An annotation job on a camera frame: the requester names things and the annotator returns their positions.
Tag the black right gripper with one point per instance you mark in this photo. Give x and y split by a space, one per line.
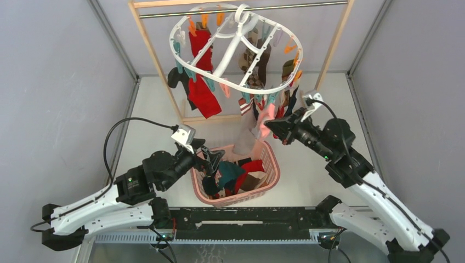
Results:
287 127

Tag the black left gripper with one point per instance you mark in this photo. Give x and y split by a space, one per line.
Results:
212 158

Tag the navy sock with red cuff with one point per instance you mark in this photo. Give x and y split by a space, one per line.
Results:
210 186

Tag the dark green patterned sock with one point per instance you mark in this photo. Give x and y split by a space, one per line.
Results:
228 171

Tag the pink sock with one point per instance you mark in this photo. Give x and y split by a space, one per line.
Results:
260 130

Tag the black sock with beige stripes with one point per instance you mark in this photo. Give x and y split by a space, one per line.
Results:
241 162

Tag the pink plastic laundry basket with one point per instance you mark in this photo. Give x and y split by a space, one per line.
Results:
261 151

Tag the brown and tan sock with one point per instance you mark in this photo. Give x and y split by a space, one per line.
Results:
252 181

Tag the wooden clothes rack frame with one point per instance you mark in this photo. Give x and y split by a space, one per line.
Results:
234 27

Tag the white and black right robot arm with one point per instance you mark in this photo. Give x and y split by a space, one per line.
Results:
395 230

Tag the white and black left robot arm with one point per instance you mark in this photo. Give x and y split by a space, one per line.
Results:
130 201

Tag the white round clip hanger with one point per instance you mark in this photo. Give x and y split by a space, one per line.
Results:
188 44

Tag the navy sock with santa cuff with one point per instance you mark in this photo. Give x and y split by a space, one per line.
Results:
287 105

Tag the grey sock with striped cuff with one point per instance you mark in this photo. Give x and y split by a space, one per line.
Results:
246 139

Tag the olive green and orange sock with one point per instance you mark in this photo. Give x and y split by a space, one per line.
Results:
287 69

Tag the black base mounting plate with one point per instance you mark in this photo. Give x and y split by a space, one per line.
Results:
245 224

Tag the brown sock with striped toe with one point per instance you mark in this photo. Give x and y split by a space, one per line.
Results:
262 64

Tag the long thin red sock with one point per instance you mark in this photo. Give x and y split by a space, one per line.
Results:
203 98

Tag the beige argyle pattern sock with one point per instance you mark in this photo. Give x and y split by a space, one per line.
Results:
248 57

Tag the metal hanging rod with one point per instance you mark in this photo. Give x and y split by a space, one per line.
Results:
248 9

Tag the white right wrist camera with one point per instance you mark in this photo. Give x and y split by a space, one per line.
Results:
311 102

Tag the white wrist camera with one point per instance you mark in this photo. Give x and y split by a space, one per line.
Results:
184 136
311 102

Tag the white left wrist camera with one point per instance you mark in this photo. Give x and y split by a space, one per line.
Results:
184 136

